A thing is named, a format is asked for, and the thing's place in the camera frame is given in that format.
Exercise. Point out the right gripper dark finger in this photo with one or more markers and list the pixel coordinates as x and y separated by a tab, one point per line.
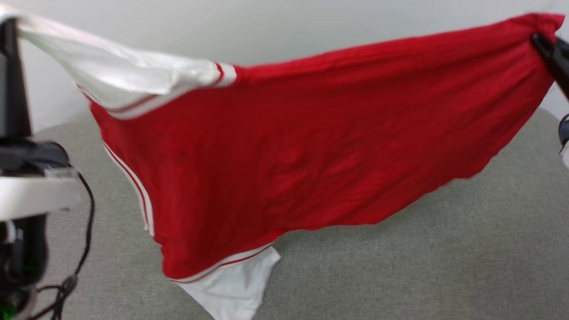
558	58

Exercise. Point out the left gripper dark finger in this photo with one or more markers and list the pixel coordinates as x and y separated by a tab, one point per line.
13	89

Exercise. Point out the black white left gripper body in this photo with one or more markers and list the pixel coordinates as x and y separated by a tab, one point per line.
35	191

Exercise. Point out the red jersey with white sleeves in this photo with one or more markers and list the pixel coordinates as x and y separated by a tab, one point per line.
311	155

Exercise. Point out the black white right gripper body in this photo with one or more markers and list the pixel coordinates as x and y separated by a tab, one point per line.
565	133

